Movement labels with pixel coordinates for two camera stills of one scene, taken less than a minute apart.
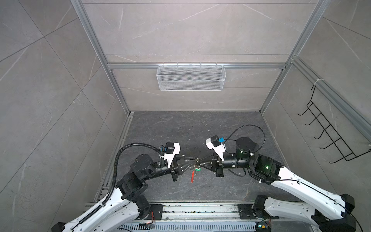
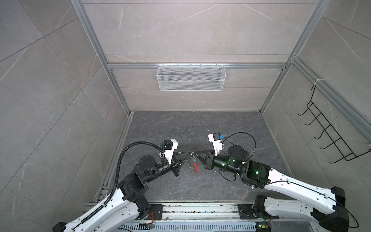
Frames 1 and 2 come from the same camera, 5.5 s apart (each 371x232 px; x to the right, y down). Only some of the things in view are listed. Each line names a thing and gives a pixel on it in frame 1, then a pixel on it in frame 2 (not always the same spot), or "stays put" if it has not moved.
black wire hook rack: [347, 154] stays put
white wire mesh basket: [191, 78] stays put
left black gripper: [175, 167] to [175, 160]
